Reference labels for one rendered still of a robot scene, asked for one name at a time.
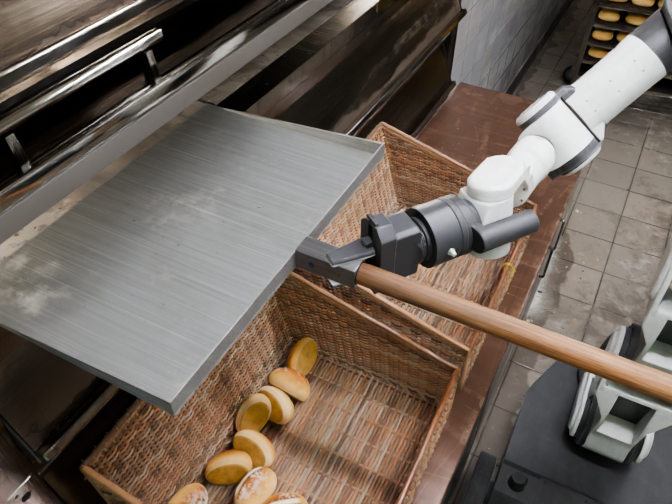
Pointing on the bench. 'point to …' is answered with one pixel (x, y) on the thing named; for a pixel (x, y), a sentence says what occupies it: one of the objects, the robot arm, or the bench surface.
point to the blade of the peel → (180, 249)
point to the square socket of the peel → (313, 253)
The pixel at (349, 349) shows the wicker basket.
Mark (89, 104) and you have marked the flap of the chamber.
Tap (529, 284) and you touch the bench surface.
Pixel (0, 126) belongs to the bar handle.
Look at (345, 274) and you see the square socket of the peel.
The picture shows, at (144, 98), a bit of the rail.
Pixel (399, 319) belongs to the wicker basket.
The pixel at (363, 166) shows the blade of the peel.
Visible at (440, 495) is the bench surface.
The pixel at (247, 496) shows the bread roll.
